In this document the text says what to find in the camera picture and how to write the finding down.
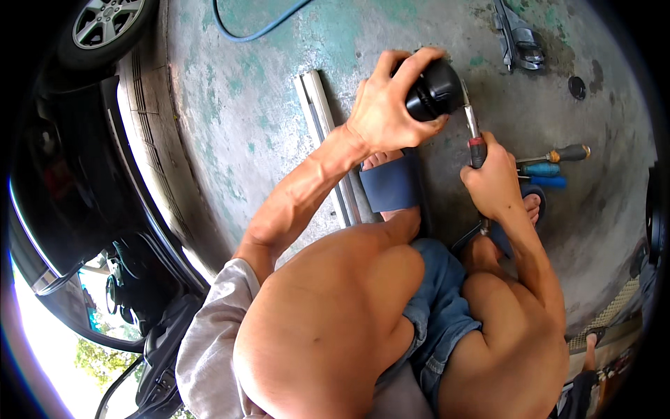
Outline person's legs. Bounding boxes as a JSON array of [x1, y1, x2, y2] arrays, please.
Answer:
[[233, 149, 571, 419]]

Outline black car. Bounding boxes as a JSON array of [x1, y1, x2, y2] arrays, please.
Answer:
[[8, 68, 215, 419]]

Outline black tire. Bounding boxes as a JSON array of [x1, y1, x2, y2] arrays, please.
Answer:
[[645, 161, 667, 269]]

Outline white metal trim strip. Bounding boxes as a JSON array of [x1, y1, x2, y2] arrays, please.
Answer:
[[293, 69, 363, 229]]

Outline person's left hand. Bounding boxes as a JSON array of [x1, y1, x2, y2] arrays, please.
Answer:
[[345, 47, 451, 156]]

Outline black yellow handled screwdriver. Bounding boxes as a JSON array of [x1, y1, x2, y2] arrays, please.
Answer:
[[515, 144, 591, 164]]

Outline person's body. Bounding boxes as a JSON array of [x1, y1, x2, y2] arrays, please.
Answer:
[[175, 258, 435, 419]]

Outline blue hose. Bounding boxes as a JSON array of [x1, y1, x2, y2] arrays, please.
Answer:
[[211, 0, 315, 44]]

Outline black cylindrical filter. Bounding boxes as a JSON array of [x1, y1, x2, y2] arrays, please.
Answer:
[[404, 58, 466, 123]]

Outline red black handled screwdriver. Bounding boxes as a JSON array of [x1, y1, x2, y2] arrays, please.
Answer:
[[460, 79, 493, 236]]

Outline perforated yellow mat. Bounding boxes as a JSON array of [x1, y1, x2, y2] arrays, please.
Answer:
[[567, 277, 642, 352]]

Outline teal handled screwdriver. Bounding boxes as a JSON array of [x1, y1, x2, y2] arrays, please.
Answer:
[[517, 162, 562, 178]]

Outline grey metal car part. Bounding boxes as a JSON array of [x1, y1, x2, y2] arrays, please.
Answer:
[[491, 0, 546, 72]]

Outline car wheel with silver rim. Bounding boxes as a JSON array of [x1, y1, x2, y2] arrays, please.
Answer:
[[55, 0, 160, 71]]

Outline person's right hand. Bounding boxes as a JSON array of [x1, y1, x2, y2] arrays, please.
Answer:
[[460, 131, 527, 221]]

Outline blue handled screwdriver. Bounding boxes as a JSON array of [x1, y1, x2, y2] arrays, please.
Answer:
[[518, 175, 568, 190]]

